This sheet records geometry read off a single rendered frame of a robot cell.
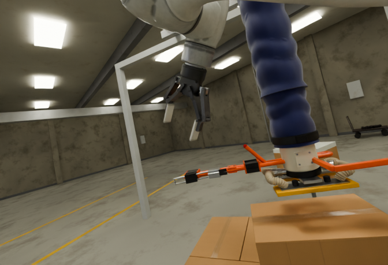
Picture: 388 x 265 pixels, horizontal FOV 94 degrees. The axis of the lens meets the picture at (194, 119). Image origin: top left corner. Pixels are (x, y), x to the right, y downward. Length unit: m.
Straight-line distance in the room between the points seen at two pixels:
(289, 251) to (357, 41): 9.76
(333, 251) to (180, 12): 1.04
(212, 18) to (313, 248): 0.97
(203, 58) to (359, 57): 9.86
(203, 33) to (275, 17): 0.67
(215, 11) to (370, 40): 9.93
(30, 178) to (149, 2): 14.65
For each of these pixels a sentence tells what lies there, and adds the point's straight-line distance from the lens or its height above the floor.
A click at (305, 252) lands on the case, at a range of 1.06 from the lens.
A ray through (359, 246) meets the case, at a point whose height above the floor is 0.91.
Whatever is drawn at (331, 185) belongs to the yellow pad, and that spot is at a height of 1.13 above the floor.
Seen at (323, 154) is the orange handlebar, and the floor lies 1.24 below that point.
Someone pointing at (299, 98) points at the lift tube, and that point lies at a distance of 1.03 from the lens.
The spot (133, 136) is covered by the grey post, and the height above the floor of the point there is 1.65.
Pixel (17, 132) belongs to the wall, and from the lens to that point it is 15.03.
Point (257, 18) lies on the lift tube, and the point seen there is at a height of 2.00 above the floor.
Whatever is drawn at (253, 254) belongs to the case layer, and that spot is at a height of 0.54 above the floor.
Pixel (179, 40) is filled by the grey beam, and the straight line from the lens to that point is 3.48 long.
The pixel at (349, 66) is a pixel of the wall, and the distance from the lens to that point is 10.25.
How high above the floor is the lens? 1.49
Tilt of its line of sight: 4 degrees up
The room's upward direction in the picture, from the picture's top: 12 degrees counter-clockwise
